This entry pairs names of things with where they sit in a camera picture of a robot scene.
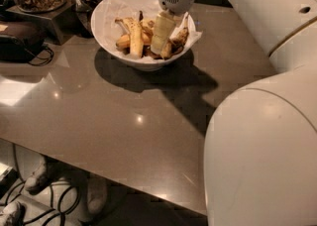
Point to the dark overripe banana right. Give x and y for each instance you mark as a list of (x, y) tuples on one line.
[(179, 41)]

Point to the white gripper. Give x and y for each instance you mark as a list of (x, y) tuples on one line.
[(165, 24)]

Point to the white sock foot right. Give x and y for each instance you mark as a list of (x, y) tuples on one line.
[(96, 194)]

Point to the white sock foot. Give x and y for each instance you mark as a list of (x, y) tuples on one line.
[(42, 176), (96, 194)]

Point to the scoop with white handle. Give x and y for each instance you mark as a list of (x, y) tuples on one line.
[(82, 7)]

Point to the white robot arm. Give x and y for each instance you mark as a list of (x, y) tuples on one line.
[(260, 152)]

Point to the black device with cable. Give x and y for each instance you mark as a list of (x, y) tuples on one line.
[(24, 42)]

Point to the white sock foot corner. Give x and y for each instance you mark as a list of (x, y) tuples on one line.
[(11, 214)]

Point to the lying yellow banana underneath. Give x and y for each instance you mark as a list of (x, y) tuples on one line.
[(124, 41)]

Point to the grey metal stand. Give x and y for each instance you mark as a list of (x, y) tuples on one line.
[(60, 24)]

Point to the spotted yellow banana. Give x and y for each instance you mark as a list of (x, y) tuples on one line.
[(148, 27), (135, 32)]

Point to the white sock foot left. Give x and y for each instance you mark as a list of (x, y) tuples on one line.
[(42, 176)]

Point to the white paper liner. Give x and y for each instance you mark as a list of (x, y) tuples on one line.
[(125, 29)]

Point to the white bowl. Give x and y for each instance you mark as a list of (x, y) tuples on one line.
[(106, 31)]

